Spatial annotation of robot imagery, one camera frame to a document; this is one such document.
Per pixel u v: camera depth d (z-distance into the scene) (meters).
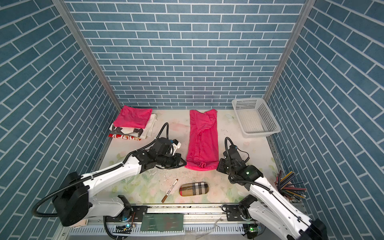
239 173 0.57
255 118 1.16
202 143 1.00
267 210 0.58
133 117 1.04
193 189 0.79
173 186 0.83
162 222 0.70
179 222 0.70
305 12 0.73
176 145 0.77
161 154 0.64
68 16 0.73
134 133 0.99
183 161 0.77
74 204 0.40
